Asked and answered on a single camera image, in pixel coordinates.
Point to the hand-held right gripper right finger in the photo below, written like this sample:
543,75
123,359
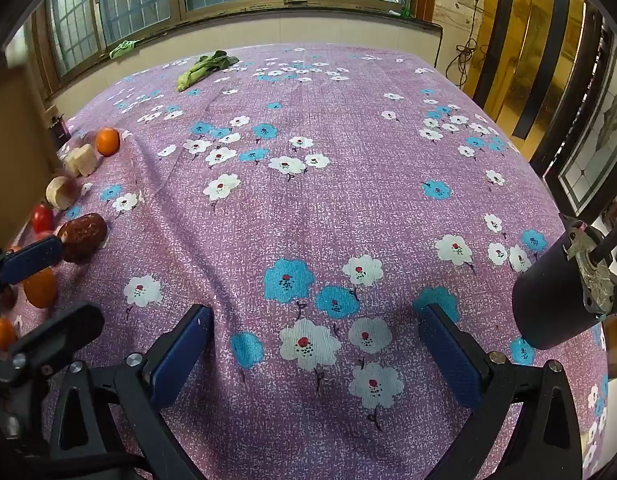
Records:
448,355

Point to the purple floral blanket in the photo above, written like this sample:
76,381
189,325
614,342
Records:
338,210

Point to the green leafy vegetable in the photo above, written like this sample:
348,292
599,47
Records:
198,72

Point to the black cylinder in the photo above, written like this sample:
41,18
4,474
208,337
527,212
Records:
543,300

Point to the green cloth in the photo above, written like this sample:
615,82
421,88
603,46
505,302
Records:
123,48

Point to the small orange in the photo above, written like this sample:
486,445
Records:
2,333

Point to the green bottle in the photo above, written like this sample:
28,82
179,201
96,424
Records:
406,0

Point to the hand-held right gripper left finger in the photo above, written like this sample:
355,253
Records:
181,355

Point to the golden wardrobe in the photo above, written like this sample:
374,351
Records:
538,35

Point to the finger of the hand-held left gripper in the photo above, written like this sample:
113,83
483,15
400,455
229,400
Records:
31,260
63,327

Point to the stained glass door panel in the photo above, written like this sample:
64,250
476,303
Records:
596,150

